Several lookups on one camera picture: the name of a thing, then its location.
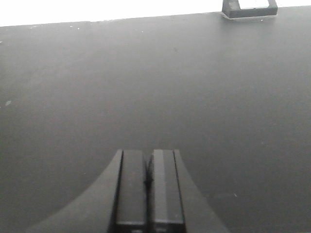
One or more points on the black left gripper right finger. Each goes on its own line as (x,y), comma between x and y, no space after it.
(176,204)

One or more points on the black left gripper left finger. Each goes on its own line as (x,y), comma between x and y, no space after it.
(114,203)

